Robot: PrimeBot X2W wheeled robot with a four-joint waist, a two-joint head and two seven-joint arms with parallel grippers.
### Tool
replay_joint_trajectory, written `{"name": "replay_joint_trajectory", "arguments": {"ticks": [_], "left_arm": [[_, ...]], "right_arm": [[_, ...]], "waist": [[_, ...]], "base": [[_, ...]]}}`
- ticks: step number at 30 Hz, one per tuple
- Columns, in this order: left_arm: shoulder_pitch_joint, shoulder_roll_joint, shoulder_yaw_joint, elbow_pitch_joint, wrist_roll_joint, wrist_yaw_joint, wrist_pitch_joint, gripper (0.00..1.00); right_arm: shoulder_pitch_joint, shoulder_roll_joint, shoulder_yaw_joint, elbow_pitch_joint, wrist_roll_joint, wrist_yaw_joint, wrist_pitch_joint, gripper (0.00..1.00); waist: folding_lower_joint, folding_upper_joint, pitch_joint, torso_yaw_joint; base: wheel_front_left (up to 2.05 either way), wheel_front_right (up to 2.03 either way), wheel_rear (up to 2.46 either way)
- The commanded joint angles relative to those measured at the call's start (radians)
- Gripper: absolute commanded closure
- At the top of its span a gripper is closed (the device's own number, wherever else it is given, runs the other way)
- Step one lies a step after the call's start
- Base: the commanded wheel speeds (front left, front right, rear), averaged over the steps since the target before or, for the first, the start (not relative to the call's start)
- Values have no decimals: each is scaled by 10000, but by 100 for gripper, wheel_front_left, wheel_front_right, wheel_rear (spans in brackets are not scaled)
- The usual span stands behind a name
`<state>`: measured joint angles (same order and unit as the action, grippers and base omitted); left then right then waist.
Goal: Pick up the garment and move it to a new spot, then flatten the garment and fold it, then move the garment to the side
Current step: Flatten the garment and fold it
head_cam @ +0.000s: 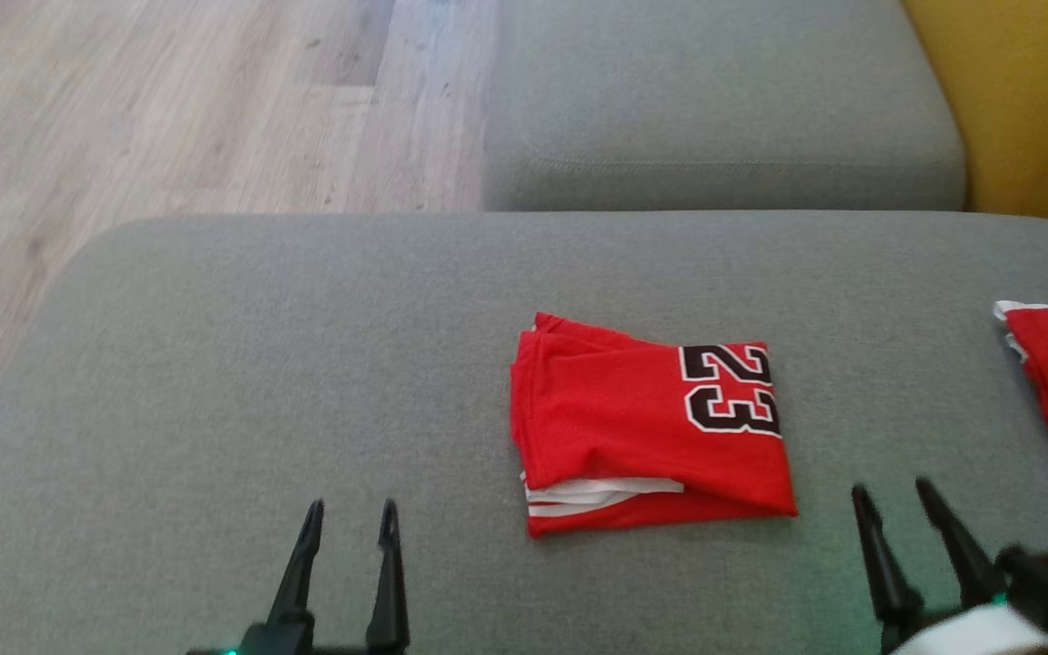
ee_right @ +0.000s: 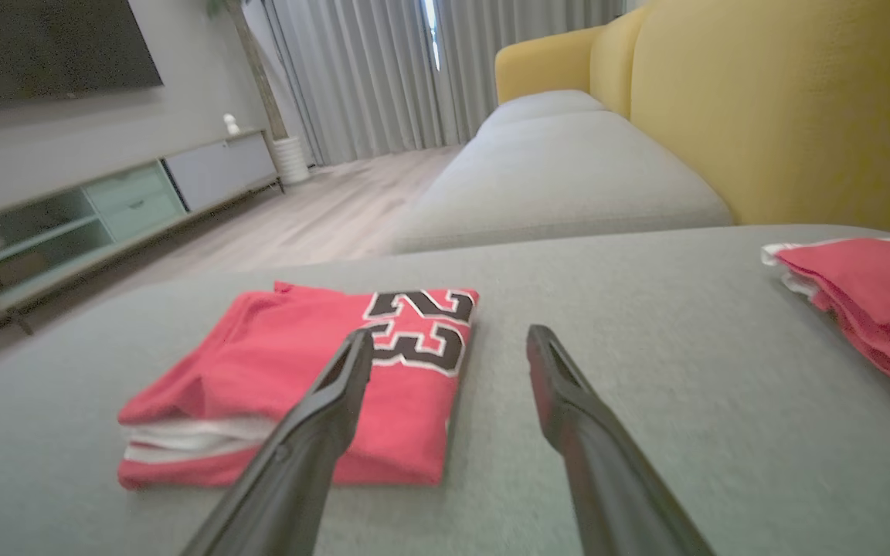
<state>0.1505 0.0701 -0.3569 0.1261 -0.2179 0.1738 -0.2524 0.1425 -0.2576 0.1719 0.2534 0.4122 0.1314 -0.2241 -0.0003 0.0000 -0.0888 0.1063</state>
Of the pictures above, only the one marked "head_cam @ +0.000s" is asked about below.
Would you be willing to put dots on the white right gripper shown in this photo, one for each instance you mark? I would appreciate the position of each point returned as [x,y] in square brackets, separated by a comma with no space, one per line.
[970,635]

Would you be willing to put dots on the grey sofa seat cushion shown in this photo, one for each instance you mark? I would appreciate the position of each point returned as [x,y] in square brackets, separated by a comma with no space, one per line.
[215,382]

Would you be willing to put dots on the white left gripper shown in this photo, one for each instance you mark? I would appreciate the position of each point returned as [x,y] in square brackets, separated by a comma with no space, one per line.
[278,639]

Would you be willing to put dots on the grey sofa chaise cushion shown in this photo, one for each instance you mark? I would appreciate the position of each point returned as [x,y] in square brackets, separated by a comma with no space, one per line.
[715,91]

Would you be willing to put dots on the red white number 23 garment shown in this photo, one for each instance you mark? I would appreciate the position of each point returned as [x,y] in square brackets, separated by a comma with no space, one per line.
[615,409]

